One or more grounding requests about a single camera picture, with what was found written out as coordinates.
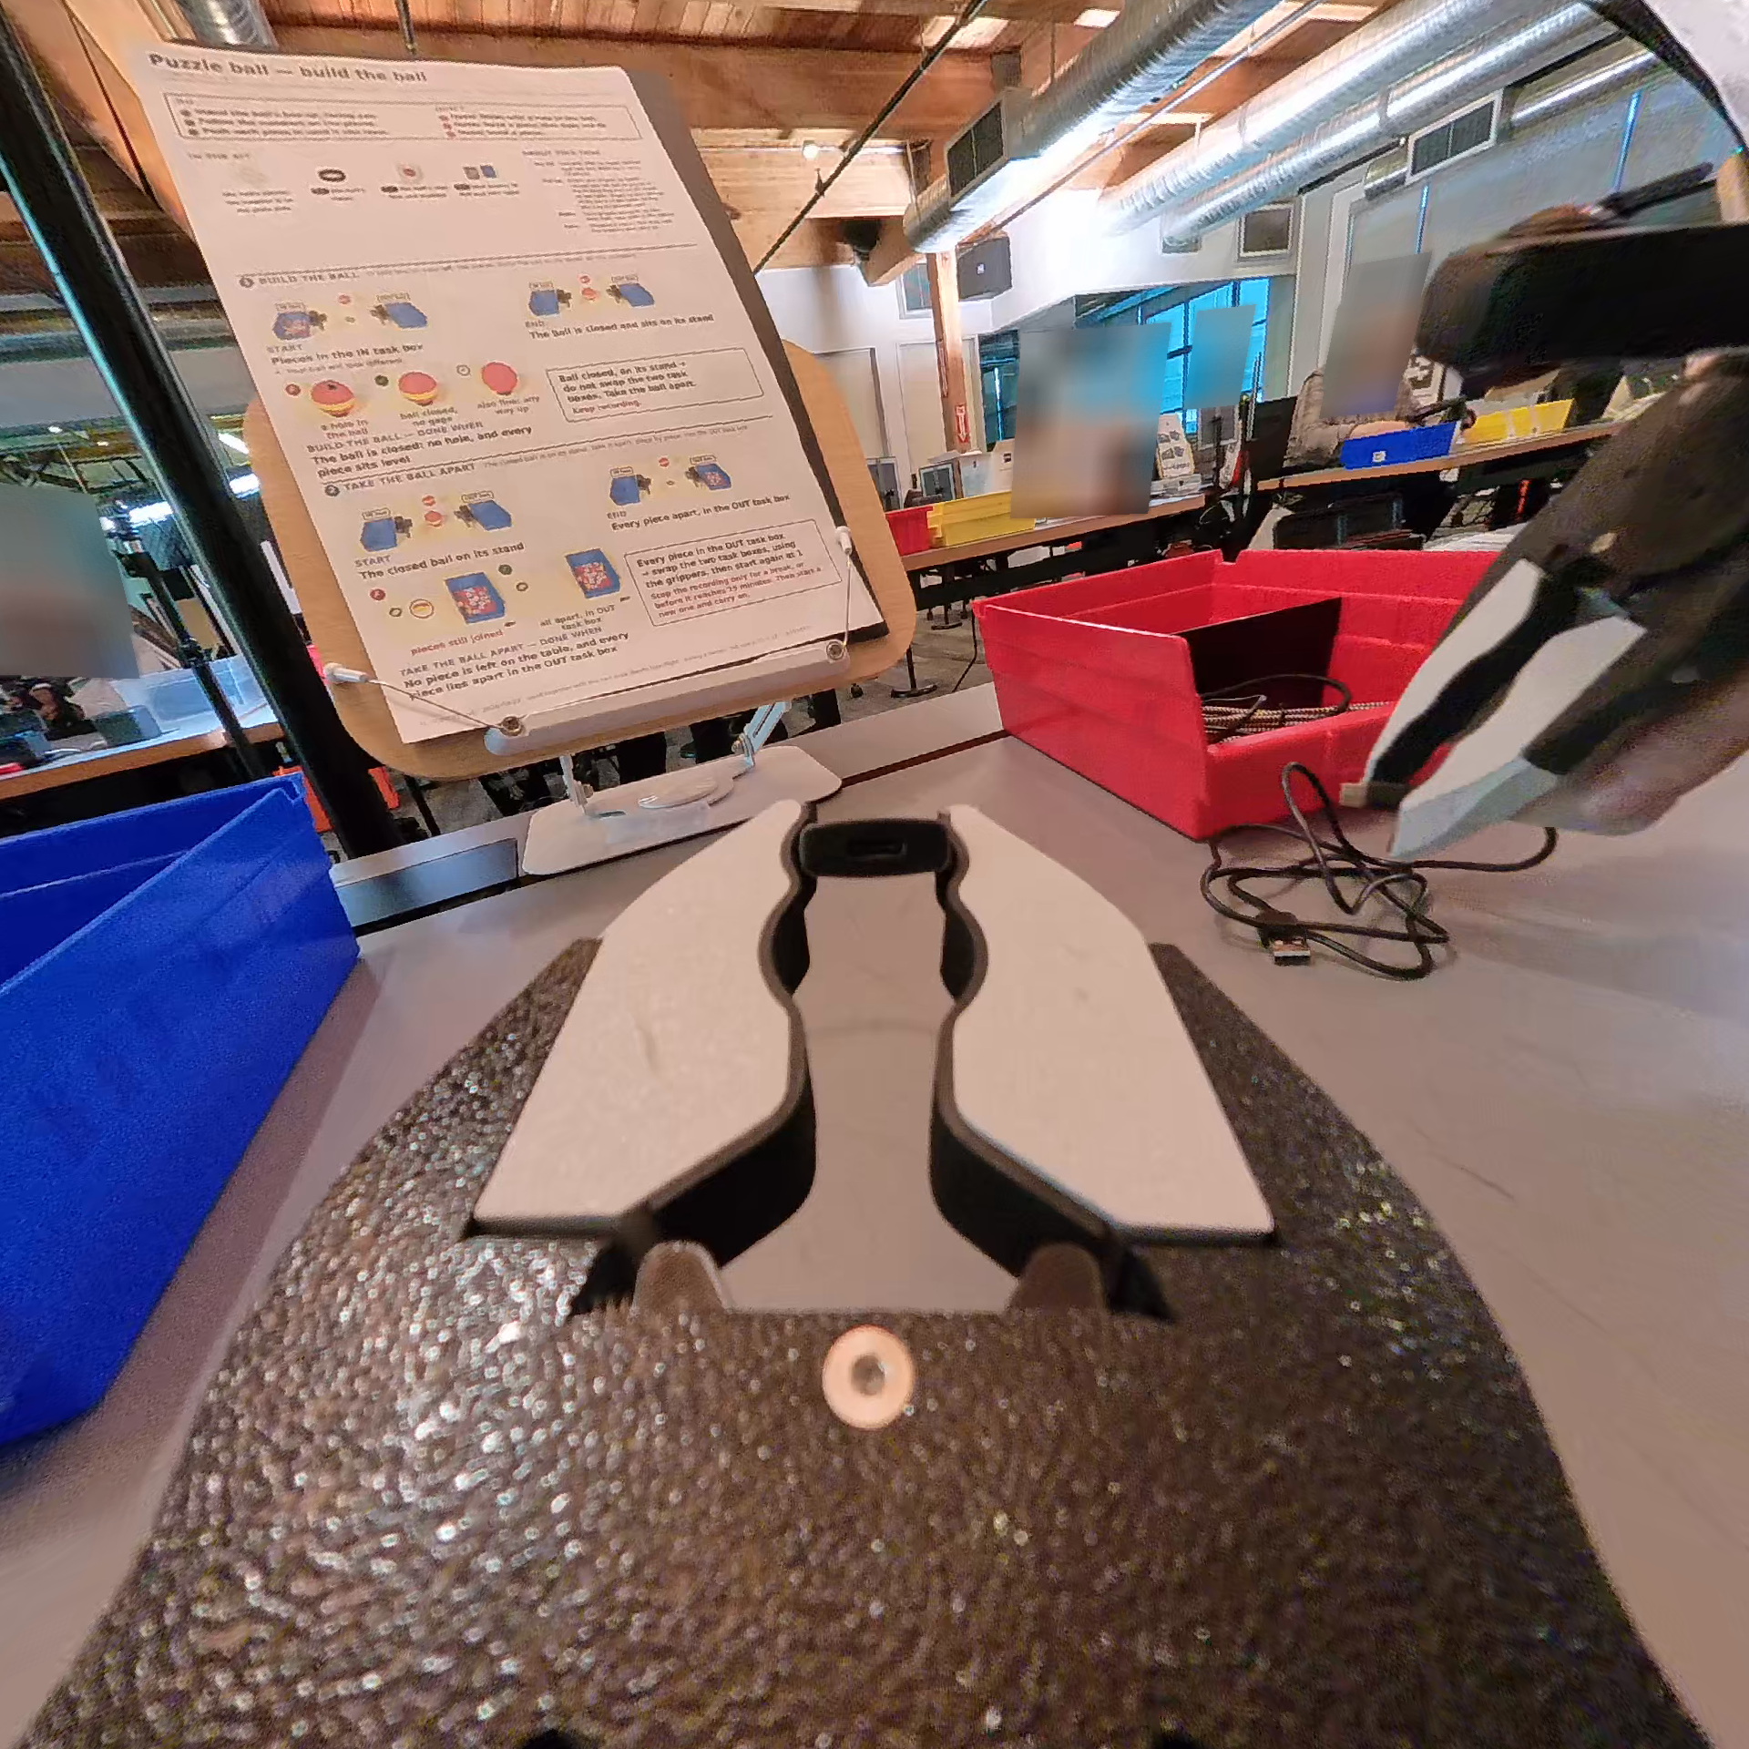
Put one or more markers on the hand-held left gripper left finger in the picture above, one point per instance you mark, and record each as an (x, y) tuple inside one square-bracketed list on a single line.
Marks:
[(683, 1012)]

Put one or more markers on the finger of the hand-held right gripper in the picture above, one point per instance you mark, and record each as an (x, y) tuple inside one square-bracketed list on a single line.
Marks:
[(1463, 670), (1545, 740)]

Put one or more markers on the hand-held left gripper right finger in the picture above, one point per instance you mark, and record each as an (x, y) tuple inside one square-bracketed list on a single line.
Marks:
[(1093, 1039)]

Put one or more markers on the dark grey usb hub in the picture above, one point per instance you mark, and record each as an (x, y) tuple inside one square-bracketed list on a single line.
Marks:
[(874, 837)]

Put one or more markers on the yellow plastic bin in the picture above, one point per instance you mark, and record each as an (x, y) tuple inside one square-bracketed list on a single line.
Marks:
[(1517, 425), (983, 520)]

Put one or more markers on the black divider card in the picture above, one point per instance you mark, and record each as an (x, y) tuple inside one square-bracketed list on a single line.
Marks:
[(1258, 649)]

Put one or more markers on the small blue bin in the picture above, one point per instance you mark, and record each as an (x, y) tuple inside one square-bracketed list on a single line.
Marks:
[(1393, 446)]

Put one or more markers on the large red plastic bin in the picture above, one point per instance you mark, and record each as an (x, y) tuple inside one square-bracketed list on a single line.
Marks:
[(1093, 698)]

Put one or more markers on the long wooden work table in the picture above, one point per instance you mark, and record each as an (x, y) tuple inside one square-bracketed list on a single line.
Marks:
[(1078, 526)]

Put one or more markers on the large blue plastic bin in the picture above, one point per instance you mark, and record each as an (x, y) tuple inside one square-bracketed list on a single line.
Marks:
[(165, 1094)]

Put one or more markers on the small red bin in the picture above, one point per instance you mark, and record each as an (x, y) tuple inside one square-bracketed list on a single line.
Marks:
[(909, 531)]

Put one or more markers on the instruction sheet on wooden stand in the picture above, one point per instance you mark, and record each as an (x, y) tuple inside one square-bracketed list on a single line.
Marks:
[(293, 547)]

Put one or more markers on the printed instruction sheet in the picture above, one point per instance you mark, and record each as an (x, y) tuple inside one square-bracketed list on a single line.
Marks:
[(519, 411)]

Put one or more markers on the black metal pole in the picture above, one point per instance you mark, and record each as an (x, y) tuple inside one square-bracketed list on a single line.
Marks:
[(170, 411)]

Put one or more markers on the black wall speaker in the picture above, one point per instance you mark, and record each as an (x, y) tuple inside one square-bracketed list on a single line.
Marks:
[(983, 270)]

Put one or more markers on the large silver air duct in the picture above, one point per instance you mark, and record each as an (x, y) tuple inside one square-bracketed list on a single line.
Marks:
[(1065, 123)]

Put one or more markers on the black camera tripod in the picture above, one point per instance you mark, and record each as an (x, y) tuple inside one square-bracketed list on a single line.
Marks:
[(165, 575)]

